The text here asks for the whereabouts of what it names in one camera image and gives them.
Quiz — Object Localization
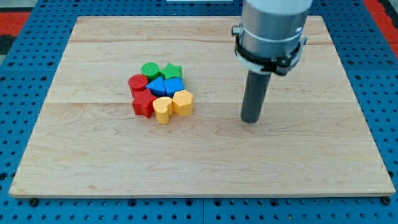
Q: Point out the green star block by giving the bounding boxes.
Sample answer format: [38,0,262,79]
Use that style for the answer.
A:
[159,63,183,80]

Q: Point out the wooden board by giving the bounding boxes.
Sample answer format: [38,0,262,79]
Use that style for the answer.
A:
[9,16,396,198]

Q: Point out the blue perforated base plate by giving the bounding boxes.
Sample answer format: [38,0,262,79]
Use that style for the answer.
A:
[1,0,397,223]

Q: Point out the blue triangle block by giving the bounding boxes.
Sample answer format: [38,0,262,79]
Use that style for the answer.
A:
[146,77,167,97]

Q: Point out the red star block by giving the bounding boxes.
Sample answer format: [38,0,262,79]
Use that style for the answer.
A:
[132,89,157,118]

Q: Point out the yellow hexagon block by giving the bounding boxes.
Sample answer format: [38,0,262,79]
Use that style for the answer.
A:
[172,90,194,117]

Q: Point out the yellow heart block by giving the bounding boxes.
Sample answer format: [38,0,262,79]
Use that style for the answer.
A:
[152,96,173,124]

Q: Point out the red cylinder block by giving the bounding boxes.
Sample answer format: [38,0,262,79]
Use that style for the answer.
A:
[127,74,149,98]

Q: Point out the blue pentagon block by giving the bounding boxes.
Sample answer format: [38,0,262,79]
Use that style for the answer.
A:
[164,77,185,98]

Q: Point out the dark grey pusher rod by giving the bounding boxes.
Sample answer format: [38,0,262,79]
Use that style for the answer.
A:
[241,71,271,123]

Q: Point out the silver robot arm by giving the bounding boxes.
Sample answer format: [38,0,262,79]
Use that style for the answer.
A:
[231,0,312,76]

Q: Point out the green cylinder block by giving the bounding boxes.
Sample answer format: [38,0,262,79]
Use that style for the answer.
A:
[141,62,160,82]

